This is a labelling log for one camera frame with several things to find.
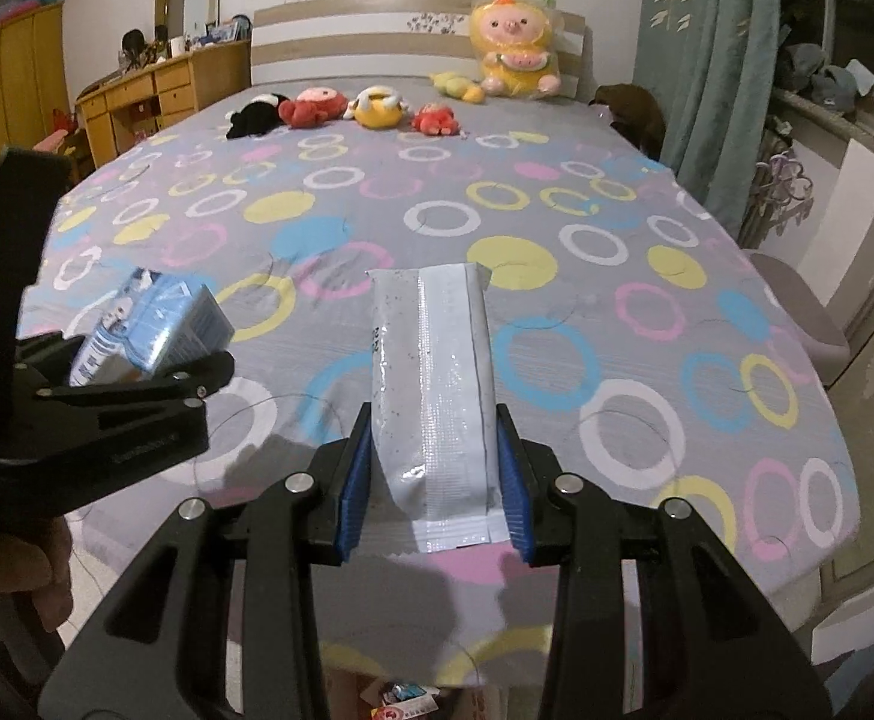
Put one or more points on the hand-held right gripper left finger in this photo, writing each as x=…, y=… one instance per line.
x=354, y=487

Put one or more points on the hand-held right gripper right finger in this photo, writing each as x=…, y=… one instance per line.
x=515, y=487

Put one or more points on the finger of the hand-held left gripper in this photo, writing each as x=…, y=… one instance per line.
x=144, y=394
x=43, y=360

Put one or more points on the blue and white carton box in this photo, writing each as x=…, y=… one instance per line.
x=159, y=322

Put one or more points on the grey and white snack packet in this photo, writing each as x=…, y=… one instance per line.
x=437, y=390

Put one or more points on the person's left hand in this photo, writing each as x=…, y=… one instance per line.
x=32, y=570

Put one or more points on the pink and red cloth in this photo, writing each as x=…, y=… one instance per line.
x=58, y=139

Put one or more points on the yellow wooden wardrobe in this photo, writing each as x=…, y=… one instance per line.
x=9, y=90

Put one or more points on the wooden desk with drawers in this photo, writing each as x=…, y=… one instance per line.
x=174, y=90

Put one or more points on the black desk item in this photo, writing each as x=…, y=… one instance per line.
x=133, y=49

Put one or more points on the black and white plush toy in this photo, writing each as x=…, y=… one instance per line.
x=253, y=116

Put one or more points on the red round plush toy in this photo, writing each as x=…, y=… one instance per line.
x=313, y=109

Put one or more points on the yellow and white plush toy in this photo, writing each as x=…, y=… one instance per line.
x=375, y=109

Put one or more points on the small red plush toy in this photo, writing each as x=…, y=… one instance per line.
x=435, y=121

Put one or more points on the brown plush toy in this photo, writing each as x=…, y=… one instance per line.
x=632, y=112

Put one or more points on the purple flower decoration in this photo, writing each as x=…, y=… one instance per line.
x=781, y=187

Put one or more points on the yellow-green plush toy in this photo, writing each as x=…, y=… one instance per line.
x=458, y=86

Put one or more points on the striped wooden headboard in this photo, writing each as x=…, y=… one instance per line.
x=362, y=45

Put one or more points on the large yellow pig plush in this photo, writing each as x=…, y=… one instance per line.
x=515, y=52

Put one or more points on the green curtain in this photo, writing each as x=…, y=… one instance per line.
x=706, y=90

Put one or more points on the pile of grey clothes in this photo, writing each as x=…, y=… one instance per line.
x=826, y=82

